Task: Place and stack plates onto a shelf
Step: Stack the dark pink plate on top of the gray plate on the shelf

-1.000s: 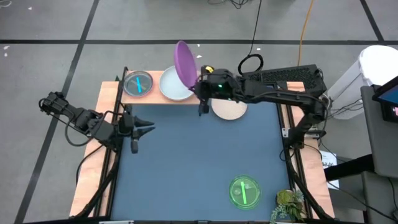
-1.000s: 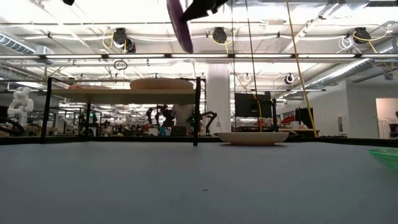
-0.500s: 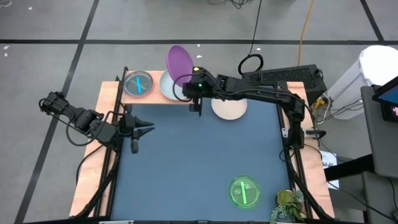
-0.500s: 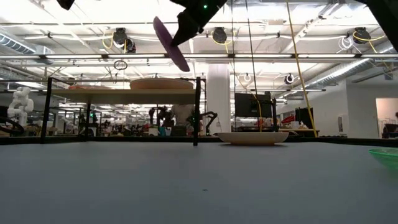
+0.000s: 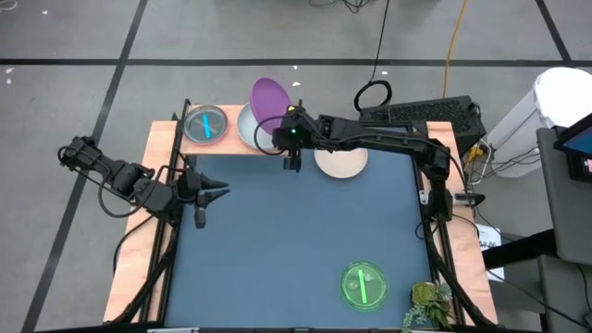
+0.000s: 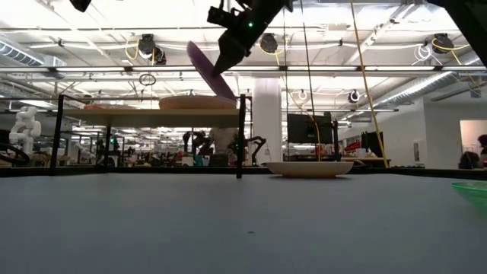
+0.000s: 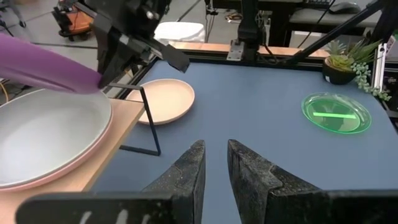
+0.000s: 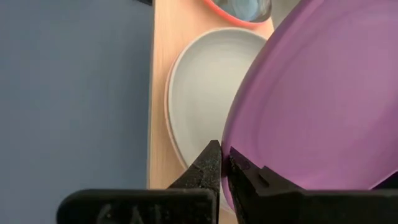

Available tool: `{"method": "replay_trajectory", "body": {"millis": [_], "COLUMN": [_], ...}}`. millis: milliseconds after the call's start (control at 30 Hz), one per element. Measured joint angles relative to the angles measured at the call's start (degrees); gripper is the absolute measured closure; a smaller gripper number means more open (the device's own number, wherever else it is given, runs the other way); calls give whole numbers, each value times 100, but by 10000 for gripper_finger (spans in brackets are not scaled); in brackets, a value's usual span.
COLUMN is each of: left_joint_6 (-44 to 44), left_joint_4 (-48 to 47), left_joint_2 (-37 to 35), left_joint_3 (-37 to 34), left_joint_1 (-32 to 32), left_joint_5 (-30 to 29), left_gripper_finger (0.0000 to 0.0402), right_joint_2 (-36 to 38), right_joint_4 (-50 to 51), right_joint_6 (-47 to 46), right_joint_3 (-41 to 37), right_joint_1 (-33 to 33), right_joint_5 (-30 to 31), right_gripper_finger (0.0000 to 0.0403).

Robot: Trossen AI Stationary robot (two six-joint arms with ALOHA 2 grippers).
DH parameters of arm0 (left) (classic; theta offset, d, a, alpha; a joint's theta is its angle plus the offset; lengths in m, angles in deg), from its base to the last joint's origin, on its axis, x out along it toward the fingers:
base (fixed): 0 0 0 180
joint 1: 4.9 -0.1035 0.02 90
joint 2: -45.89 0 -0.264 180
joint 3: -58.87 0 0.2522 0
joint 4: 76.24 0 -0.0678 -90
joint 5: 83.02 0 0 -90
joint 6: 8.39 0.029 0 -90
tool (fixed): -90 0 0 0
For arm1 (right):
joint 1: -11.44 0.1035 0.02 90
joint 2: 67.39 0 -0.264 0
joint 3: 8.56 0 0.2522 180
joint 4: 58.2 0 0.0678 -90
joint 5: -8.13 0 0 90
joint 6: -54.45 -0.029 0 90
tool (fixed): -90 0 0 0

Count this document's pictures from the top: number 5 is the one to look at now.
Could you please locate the light wooden table side board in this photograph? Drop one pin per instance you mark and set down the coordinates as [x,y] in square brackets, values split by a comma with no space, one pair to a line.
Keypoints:
[157,139]
[469,250]

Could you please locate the small potted succulent plant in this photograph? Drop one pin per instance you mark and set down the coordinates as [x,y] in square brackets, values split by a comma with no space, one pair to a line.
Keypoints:
[425,293]

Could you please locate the yellow power plug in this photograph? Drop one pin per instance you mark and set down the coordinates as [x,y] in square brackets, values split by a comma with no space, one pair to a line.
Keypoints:
[474,154]

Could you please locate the blue transparent plate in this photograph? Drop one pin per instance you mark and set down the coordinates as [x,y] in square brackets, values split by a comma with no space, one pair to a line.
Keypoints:
[205,125]

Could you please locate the white paper sheet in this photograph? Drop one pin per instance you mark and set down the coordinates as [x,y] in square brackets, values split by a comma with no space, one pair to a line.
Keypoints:
[490,240]

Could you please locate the large white plate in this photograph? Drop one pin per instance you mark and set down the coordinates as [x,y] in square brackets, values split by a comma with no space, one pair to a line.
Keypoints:
[247,131]

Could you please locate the wooden shelf with black frame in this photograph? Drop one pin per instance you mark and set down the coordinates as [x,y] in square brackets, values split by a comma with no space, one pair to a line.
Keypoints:
[208,150]

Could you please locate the grey cart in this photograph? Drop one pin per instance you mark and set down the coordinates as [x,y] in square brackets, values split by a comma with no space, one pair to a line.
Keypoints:
[569,217]

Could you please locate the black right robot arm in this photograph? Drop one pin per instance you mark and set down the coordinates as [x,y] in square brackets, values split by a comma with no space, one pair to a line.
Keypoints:
[393,139]

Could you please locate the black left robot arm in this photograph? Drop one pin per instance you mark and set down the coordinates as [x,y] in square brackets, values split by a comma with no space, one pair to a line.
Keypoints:
[125,178]

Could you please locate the black cart base bar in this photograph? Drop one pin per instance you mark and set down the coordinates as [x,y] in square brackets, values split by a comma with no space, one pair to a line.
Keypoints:
[518,250]

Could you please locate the beige plate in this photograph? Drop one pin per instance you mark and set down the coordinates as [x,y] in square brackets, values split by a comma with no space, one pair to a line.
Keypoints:
[342,164]

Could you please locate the green transparent plate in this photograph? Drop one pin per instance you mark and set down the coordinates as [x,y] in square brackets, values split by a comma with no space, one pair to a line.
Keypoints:
[364,287]

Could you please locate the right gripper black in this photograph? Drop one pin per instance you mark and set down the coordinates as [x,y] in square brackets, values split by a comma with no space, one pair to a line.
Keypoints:
[296,134]

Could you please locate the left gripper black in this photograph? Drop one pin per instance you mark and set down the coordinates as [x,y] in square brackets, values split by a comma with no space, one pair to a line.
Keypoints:
[189,194]

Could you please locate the white bin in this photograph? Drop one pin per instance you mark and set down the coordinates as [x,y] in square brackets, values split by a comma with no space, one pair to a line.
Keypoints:
[564,92]

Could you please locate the silver aluminium bar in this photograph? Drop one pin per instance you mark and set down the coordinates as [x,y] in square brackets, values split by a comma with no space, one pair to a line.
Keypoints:
[173,330]

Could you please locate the purple plastic plate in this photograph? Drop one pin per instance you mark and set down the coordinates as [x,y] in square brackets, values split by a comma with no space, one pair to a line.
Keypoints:
[268,99]

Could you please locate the black framed monitor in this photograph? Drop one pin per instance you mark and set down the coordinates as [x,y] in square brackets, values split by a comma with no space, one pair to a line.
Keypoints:
[578,139]

